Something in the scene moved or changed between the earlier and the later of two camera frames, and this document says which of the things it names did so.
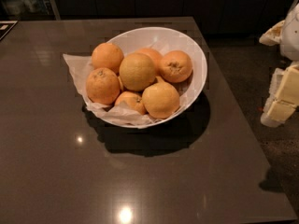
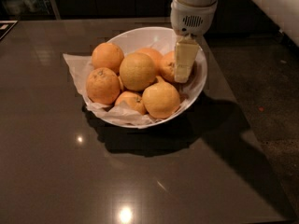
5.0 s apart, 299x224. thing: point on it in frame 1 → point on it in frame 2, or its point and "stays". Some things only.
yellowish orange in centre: x=136 y=71 stays
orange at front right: x=161 y=100 stays
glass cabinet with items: x=27 y=3 stays
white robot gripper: x=291 y=36 → x=192 y=19
